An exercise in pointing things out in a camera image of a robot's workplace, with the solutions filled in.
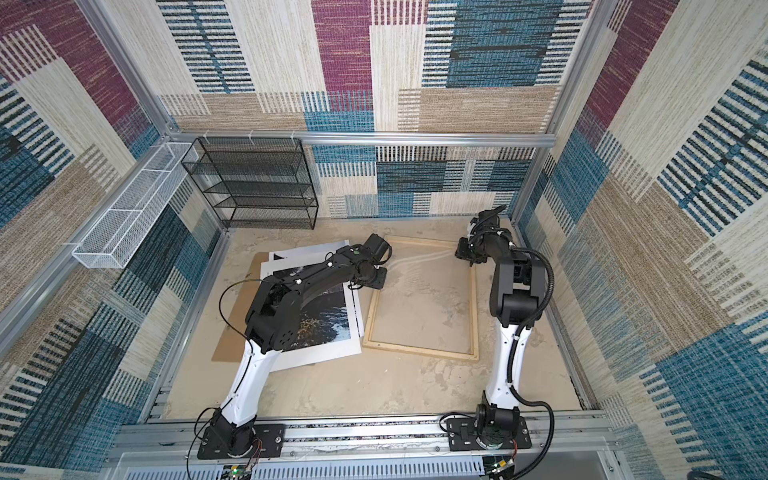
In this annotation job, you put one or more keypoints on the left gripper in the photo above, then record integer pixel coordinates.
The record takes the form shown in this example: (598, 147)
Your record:
(381, 280)

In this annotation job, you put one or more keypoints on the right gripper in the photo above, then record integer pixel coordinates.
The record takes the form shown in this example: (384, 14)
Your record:
(462, 251)

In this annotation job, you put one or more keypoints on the clear acrylic sheet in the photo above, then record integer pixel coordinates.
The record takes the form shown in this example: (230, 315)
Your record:
(420, 300)

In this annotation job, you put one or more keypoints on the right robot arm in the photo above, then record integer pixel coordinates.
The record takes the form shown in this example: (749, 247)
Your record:
(521, 289)

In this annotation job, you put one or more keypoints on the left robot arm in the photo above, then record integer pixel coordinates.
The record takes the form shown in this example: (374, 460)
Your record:
(272, 324)

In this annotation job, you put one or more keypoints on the waterfall photo with white border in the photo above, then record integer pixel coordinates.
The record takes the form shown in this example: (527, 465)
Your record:
(327, 329)

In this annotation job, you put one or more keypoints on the brown cardboard backing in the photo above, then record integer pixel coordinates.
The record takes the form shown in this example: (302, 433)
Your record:
(231, 345)

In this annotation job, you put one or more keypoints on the black wire shelf rack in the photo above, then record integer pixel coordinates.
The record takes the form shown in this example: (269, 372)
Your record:
(261, 183)

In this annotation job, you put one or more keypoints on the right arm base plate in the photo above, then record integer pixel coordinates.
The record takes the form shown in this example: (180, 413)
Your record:
(462, 436)

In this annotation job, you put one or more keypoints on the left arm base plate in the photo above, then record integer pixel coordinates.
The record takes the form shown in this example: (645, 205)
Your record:
(223, 442)

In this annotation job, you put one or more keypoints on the white mesh wall basket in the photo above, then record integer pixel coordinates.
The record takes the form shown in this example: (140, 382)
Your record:
(116, 236)

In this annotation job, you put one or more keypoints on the aluminium front rail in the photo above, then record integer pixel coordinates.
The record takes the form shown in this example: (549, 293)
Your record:
(367, 447)

